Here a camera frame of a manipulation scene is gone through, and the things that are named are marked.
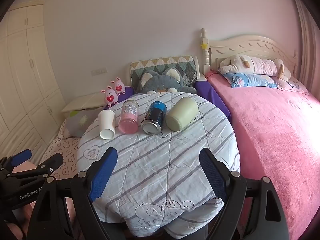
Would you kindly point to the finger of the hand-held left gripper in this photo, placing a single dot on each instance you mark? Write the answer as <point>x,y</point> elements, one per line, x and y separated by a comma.
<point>21,156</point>
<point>50,166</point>

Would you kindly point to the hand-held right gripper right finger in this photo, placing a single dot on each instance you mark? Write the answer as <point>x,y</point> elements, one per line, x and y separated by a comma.
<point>212,173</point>

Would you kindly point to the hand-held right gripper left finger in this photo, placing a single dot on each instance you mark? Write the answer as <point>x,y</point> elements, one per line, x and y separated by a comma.
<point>102,173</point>

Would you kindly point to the white paper cup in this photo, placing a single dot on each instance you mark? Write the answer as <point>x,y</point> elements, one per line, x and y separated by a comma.
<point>106,123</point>

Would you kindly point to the pale green cup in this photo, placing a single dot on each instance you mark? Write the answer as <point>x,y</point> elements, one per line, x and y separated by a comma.
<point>180,114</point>

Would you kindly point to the heart print sheet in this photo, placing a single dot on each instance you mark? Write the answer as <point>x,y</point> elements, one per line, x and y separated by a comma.
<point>63,150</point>

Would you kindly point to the grey striped white quilt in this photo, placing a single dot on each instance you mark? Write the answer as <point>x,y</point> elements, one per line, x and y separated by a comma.
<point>162,167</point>

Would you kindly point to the grey cushion with green patch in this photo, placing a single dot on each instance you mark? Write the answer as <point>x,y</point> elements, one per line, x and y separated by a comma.
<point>80,123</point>

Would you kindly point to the clear bottle with pink liquid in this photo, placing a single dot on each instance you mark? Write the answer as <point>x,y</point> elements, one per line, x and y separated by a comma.
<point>128,120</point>

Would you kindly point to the pink fleece blanket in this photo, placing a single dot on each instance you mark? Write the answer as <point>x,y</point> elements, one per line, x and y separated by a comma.
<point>270,142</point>

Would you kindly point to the blue and black can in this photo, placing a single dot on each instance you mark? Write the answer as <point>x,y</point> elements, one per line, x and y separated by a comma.
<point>153,118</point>

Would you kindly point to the cream wardrobe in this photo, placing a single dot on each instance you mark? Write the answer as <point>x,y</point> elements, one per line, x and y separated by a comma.
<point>25,80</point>

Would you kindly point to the pink bunny toy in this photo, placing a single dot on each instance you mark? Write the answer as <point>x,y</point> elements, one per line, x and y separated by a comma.
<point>119,87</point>
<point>110,96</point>

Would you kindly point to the blue printed pillow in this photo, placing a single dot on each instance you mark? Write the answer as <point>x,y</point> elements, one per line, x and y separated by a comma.
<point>247,80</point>

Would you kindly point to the grey cat plush toy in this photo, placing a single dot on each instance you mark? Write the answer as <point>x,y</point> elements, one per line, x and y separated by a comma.
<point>160,83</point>

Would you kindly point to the white long plush toy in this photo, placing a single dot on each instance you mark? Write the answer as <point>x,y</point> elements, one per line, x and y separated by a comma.
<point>260,66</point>

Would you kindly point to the pale pink printed pillow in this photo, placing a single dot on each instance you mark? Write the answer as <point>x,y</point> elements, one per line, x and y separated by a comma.
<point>295,85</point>

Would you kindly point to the patchwork quilted cover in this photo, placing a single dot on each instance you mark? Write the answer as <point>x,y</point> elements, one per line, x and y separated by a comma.
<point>162,63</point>

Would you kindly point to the yellow flower ornament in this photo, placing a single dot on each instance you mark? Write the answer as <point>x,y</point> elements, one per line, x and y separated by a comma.
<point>204,45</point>

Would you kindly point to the cream carved bed headboard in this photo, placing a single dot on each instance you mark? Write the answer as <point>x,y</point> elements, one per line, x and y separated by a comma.
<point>250,45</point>

